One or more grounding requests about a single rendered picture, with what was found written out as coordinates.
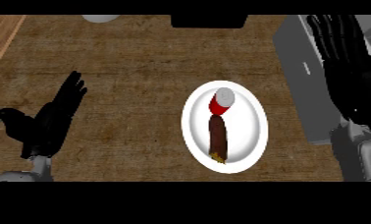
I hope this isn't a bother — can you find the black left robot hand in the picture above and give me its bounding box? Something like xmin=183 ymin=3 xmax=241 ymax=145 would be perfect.
xmin=0 ymin=70 xmax=89 ymax=160

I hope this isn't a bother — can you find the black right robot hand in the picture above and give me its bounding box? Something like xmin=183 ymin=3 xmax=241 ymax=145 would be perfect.
xmin=306 ymin=14 xmax=371 ymax=127

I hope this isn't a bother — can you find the grey box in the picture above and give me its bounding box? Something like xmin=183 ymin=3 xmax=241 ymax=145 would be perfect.
xmin=270 ymin=14 xmax=371 ymax=146

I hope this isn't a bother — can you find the red can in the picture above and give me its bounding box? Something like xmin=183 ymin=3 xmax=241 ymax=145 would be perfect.
xmin=207 ymin=86 xmax=236 ymax=116

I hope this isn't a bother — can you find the white oval plate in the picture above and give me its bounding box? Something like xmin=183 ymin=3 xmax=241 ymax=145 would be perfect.
xmin=179 ymin=80 xmax=269 ymax=175

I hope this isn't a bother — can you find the black appliance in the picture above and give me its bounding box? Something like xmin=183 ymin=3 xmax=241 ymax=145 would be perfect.
xmin=169 ymin=14 xmax=248 ymax=29

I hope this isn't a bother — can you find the pale grey round object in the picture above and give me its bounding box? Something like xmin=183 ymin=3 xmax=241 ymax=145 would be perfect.
xmin=79 ymin=14 xmax=122 ymax=24

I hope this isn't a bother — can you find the brown elongated food item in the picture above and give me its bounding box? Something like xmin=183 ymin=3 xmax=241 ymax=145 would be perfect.
xmin=207 ymin=115 xmax=229 ymax=165

